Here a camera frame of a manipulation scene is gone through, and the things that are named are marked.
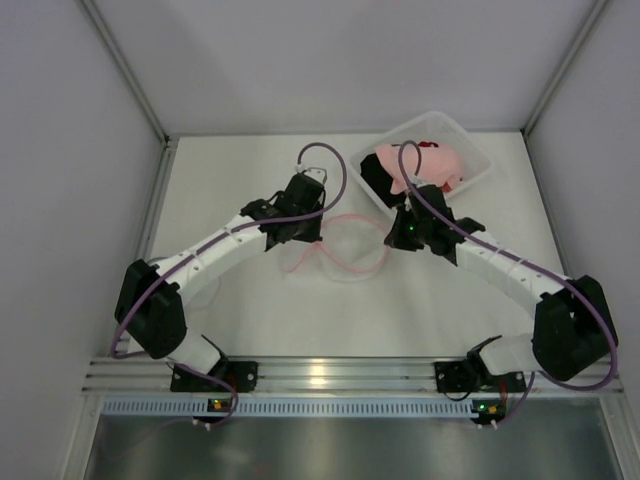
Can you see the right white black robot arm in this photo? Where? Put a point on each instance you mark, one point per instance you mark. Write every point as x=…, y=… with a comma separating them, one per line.
x=572, y=325

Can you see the perforated white cable duct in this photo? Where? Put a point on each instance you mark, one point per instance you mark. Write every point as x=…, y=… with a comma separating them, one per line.
x=298, y=407

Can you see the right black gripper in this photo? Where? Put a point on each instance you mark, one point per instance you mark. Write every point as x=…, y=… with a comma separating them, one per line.
x=428, y=201

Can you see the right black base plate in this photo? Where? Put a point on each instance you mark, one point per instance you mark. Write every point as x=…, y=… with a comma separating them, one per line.
x=458, y=376

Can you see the black garment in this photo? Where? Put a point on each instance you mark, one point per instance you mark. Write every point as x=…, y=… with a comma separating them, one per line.
x=380, y=181

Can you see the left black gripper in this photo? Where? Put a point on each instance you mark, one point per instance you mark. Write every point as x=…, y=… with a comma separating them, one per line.
x=304, y=187

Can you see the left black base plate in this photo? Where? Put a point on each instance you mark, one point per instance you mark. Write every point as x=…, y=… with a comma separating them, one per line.
x=241, y=375

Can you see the pink bra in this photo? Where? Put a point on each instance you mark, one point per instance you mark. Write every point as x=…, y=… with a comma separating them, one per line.
x=441, y=167

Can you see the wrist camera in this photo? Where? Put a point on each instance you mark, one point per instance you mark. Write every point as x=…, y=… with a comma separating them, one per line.
x=318, y=174
x=414, y=200

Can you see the pink trimmed mesh laundry bag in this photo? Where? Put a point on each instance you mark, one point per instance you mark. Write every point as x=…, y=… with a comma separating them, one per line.
x=351, y=249

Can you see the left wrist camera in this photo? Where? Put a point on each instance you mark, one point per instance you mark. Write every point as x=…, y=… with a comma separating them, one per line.
x=318, y=174

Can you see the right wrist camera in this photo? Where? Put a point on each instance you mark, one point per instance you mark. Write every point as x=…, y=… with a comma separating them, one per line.
x=414, y=200

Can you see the white plastic basket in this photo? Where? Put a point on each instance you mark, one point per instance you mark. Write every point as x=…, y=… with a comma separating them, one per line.
x=430, y=127

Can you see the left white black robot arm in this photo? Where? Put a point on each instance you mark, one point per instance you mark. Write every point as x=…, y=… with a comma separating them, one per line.
x=153, y=296

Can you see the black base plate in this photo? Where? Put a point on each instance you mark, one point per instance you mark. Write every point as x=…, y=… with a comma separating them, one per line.
x=458, y=376
x=241, y=375

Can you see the aluminium mounting rail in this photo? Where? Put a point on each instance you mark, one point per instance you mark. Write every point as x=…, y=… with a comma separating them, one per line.
x=280, y=375

